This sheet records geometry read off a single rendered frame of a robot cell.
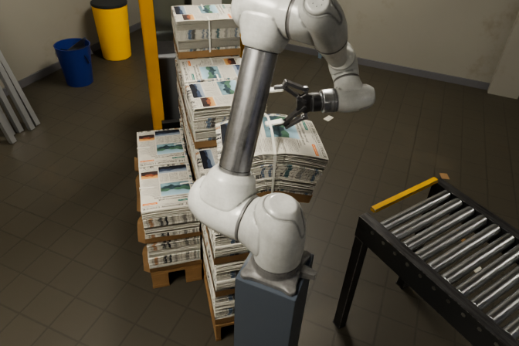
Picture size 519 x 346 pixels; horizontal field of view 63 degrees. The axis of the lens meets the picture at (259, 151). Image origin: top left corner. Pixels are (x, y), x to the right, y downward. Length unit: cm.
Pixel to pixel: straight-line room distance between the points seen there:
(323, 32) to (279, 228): 54
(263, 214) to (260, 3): 57
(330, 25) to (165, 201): 141
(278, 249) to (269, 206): 13
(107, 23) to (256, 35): 403
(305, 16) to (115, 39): 421
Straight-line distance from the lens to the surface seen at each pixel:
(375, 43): 532
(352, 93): 163
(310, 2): 111
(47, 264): 293
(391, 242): 186
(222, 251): 186
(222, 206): 128
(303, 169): 162
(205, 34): 256
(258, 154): 155
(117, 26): 515
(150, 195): 229
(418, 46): 528
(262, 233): 122
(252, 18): 119
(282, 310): 140
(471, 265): 192
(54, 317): 268
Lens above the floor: 210
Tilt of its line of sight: 36 degrees down
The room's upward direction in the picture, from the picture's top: 3 degrees clockwise
